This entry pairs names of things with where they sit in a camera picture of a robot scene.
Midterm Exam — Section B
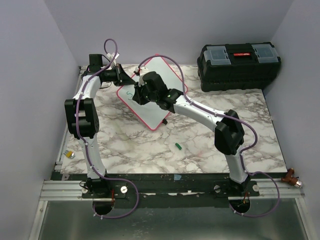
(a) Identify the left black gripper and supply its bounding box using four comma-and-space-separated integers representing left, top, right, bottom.
102, 63, 136, 87

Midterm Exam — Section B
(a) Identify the whiteboard with pink frame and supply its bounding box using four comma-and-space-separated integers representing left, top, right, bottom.
116, 54, 188, 131

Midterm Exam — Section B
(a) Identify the green marker cap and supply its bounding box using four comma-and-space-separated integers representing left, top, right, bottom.
175, 143, 182, 150

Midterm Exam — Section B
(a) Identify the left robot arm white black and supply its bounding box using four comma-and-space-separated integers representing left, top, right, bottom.
64, 53, 135, 198

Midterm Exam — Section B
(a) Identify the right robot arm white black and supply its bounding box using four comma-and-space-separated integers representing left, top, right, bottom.
132, 69, 250, 196

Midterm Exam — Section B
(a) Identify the small yellow connector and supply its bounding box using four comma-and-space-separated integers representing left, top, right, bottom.
63, 150, 75, 159

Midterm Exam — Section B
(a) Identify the black toolbox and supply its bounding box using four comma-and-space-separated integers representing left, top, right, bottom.
197, 42, 282, 92

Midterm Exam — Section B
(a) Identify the copper pipe fitting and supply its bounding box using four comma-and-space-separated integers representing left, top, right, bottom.
280, 168, 303, 188

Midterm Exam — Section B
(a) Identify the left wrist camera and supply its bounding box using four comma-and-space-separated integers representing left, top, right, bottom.
106, 52, 120, 68

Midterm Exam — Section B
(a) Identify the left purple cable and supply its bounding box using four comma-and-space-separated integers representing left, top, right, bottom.
74, 38, 140, 220

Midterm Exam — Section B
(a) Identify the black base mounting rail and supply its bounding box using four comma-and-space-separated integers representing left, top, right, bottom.
49, 172, 261, 209

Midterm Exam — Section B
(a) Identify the aluminium frame rail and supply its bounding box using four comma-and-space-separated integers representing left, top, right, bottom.
39, 66, 87, 201

